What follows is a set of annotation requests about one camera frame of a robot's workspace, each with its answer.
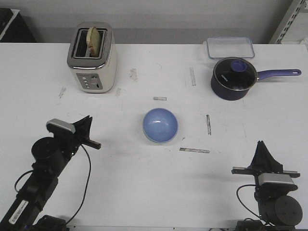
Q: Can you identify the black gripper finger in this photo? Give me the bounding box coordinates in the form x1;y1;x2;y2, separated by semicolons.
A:
82;116;92;140
260;141;283;173
250;141;262;169
73;115;89;135

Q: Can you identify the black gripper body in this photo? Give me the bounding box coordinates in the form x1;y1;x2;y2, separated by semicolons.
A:
231;167;300;200
48;129;102;159

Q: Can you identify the blue bowl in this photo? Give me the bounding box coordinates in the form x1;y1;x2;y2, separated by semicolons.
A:
142;108;179;132

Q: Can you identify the green bowl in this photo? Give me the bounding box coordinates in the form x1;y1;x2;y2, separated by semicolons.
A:
143;130;177;144

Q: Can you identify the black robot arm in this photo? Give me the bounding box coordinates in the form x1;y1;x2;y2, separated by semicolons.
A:
231;141;303;231
0;115;101;231

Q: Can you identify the cream and chrome toaster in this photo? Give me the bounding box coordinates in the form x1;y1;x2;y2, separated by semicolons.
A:
67;22;117;93

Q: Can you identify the dark blue saucepan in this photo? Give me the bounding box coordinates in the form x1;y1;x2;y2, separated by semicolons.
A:
211;69;301;101

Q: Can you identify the slice of toast bread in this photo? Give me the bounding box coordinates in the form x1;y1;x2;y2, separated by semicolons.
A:
86;27;101;57

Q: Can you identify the glass pot lid blue knob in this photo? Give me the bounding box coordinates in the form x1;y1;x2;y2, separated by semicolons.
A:
213;57;257;91

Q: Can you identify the black box in corner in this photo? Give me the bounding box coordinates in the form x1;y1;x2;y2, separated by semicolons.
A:
0;8;37;43

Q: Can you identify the clear plastic food container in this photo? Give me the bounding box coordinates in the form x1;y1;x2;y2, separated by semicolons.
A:
203;37;255;59

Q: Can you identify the white metal shelf upright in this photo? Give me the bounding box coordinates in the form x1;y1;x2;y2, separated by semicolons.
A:
269;0;308;44

